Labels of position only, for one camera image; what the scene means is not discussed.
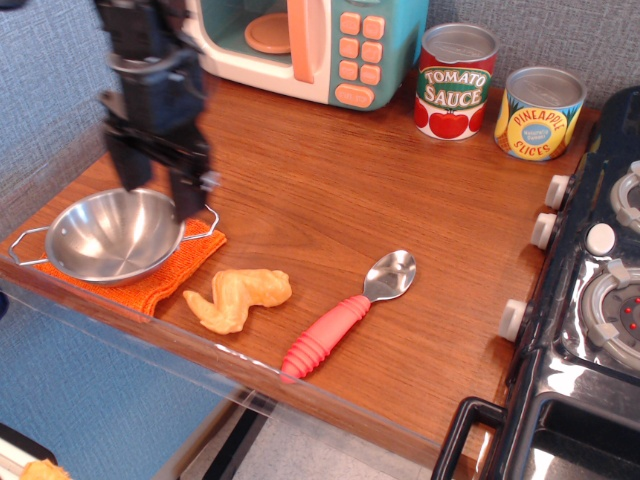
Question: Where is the small steel two-handled skillet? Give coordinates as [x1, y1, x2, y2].
[8, 188, 220, 287]

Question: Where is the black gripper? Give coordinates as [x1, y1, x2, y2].
[100, 49, 219, 222]

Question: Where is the red-handled metal spoon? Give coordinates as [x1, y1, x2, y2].
[280, 250, 417, 383]

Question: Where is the black toy stove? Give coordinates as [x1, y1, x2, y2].
[433, 87, 639, 479]

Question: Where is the orange object at bottom left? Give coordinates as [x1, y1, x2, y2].
[19, 459, 71, 480]

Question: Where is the plastic toy chicken wing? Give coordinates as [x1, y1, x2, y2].
[183, 269, 292, 335]

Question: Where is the teal toy microwave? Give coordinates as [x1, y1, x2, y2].
[184, 1, 429, 111]

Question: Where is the pineapple slices can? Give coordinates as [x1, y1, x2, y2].
[494, 66, 587, 162]

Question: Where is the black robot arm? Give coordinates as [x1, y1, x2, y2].
[95, 1, 218, 220]

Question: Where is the clear acrylic table guard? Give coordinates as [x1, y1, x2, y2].
[1, 257, 439, 479]

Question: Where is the orange knitted cloth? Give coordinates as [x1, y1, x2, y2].
[36, 213, 226, 316]

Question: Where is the tomato sauce can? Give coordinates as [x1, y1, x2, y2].
[414, 23, 499, 141]

